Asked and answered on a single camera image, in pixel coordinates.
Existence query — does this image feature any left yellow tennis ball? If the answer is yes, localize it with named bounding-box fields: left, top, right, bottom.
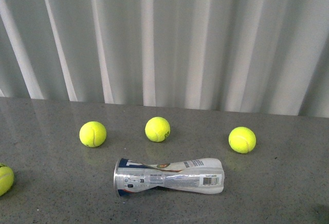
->
left=79, top=121, right=107, bottom=147

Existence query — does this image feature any far left tennis ball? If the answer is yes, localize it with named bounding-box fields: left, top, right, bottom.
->
left=0, top=163, right=14, bottom=196

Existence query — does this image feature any right yellow tennis ball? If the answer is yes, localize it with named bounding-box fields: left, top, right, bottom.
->
left=228, top=126, right=257, bottom=154

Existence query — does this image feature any white pleated curtain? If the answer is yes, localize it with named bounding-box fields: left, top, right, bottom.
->
left=1, top=0, right=328, bottom=117

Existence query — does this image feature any yellow tennis ball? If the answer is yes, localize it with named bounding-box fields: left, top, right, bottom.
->
left=79, top=121, right=107, bottom=147
left=228, top=126, right=257, bottom=154
left=144, top=117, right=171, bottom=142

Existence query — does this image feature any crushed tennis ball can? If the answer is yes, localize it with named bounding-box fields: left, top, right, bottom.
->
left=114, top=158, right=225, bottom=196

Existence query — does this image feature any middle yellow tennis ball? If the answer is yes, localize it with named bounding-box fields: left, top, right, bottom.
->
left=144, top=117, right=171, bottom=142

